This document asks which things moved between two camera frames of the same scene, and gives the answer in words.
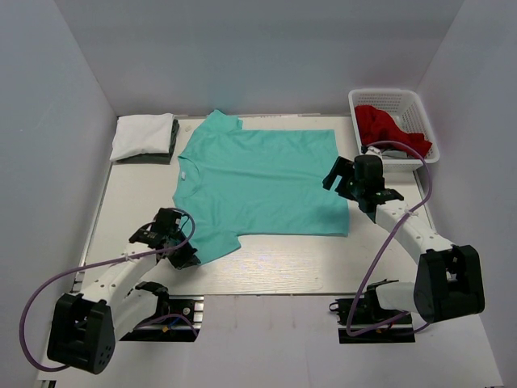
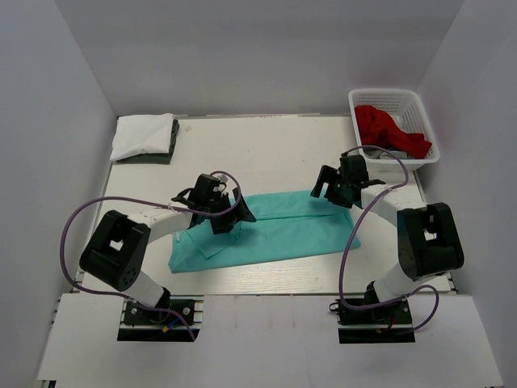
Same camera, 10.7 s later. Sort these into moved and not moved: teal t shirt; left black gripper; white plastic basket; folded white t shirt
Moved: teal t shirt; left black gripper
Not moved: white plastic basket; folded white t shirt
